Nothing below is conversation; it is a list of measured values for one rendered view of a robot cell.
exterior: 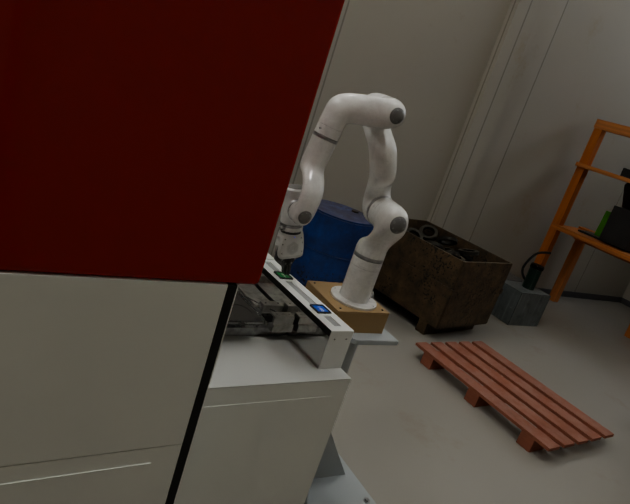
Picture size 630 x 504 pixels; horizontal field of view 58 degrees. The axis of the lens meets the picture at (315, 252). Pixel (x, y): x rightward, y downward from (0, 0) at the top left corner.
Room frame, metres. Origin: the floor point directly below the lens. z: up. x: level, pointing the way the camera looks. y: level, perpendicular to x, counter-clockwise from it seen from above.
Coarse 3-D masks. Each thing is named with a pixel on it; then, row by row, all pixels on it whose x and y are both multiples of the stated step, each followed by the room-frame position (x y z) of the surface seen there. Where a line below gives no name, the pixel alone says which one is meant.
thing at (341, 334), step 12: (264, 264) 2.03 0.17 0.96; (276, 264) 2.08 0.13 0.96; (276, 276) 1.95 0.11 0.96; (288, 288) 1.87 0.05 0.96; (300, 288) 1.91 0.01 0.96; (300, 300) 1.79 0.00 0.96; (312, 300) 1.84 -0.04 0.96; (312, 312) 1.73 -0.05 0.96; (336, 324) 1.70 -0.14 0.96; (336, 336) 1.65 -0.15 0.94; (348, 336) 1.68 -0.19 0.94; (336, 348) 1.66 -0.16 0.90; (324, 360) 1.64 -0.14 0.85; (336, 360) 1.67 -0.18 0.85
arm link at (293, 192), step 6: (288, 186) 1.92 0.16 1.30; (294, 186) 1.93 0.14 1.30; (300, 186) 1.94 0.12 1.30; (288, 192) 1.90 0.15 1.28; (294, 192) 1.89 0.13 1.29; (300, 192) 1.90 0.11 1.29; (288, 198) 1.90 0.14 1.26; (294, 198) 1.90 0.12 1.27; (288, 204) 1.89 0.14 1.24; (282, 210) 1.92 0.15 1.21; (288, 210) 1.88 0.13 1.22; (282, 216) 1.92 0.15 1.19; (288, 216) 1.90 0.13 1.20; (282, 222) 1.92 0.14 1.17; (288, 222) 1.91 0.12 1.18
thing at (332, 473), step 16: (352, 336) 1.97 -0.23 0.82; (368, 336) 2.02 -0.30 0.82; (384, 336) 2.07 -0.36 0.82; (352, 352) 2.06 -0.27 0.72; (320, 464) 2.18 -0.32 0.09; (336, 464) 2.23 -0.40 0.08; (320, 480) 2.18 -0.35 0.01; (336, 480) 2.21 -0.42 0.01; (352, 480) 2.25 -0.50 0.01; (320, 496) 2.08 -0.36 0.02; (336, 496) 2.11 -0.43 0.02; (352, 496) 2.14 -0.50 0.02; (368, 496) 2.18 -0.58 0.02
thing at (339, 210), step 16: (320, 208) 3.98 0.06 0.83; (336, 208) 4.17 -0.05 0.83; (352, 208) 4.37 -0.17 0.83; (320, 224) 3.89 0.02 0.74; (336, 224) 3.86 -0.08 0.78; (352, 224) 3.88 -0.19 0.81; (368, 224) 3.98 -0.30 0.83; (304, 240) 3.94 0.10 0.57; (320, 240) 3.87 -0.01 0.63; (336, 240) 3.86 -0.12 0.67; (352, 240) 3.90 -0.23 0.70; (304, 256) 3.91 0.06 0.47; (320, 256) 3.87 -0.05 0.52; (336, 256) 3.87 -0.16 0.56; (304, 272) 3.89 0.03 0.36; (320, 272) 3.86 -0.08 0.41; (336, 272) 3.88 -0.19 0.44
